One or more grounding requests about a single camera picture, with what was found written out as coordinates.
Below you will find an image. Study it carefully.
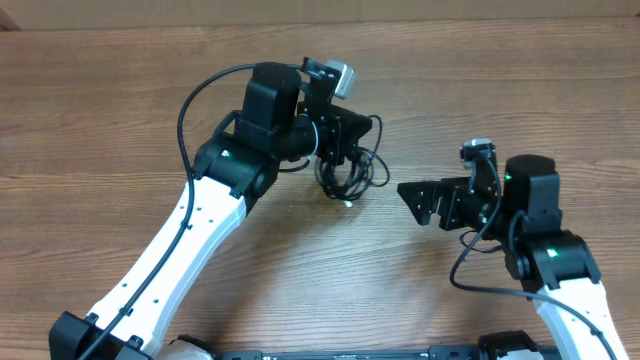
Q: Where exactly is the black USB cable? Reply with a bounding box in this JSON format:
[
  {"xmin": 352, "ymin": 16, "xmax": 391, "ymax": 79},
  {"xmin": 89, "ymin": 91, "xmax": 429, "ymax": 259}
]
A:
[{"xmin": 313, "ymin": 114, "xmax": 391, "ymax": 208}]

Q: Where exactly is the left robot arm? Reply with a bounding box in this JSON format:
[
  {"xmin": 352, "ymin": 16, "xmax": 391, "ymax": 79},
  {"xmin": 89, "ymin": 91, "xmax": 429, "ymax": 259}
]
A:
[{"xmin": 49, "ymin": 58, "xmax": 372, "ymax": 359}]

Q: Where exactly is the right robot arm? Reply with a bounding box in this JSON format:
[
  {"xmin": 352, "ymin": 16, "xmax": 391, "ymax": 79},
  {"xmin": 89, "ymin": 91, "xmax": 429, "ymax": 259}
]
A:
[{"xmin": 397, "ymin": 150, "xmax": 627, "ymax": 359}]

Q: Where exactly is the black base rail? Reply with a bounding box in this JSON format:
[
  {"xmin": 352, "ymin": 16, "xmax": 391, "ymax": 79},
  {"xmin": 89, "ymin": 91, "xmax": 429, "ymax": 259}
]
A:
[{"xmin": 214, "ymin": 344, "xmax": 569, "ymax": 360}]

